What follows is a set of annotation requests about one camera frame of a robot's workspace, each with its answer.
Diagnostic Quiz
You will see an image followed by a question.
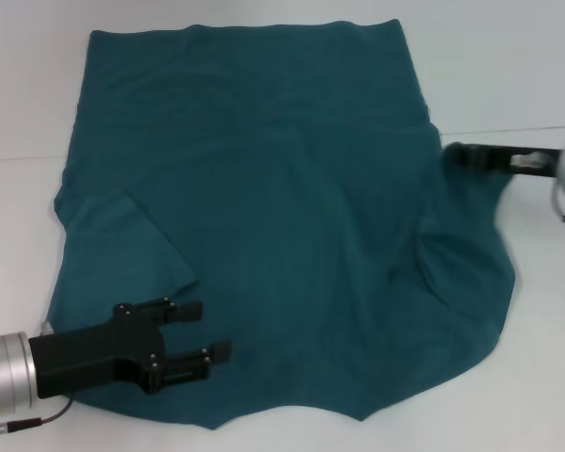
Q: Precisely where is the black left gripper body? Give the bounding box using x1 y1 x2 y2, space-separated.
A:
27 297 173 401

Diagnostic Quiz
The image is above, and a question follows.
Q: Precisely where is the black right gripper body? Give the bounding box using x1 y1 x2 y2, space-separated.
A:
479 143 565 181

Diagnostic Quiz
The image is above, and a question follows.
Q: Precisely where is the teal blue t-shirt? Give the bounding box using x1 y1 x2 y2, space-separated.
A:
44 18 519 420

